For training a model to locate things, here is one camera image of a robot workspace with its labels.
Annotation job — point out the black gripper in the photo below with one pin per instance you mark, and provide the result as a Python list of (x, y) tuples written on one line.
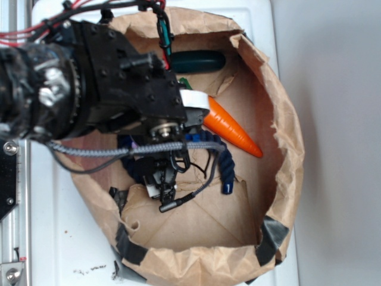
[(115, 88)]

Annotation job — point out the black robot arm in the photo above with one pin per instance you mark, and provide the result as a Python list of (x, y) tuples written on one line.
[(34, 82)]

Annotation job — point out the white paper label tab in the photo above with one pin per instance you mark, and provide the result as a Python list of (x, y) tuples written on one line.
[(194, 99)]

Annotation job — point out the dark green toy cucumber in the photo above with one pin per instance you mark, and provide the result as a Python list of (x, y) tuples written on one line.
[(199, 61)]

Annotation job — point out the orange toy carrot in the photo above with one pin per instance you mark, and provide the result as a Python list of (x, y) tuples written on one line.
[(220, 122)]

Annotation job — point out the black mounting plate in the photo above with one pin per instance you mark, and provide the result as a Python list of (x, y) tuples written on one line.
[(9, 177)]

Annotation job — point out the brown paper bag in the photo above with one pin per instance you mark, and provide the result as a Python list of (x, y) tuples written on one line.
[(214, 239)]

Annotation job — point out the aluminium frame rail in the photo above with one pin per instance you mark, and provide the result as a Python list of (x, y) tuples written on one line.
[(16, 267)]

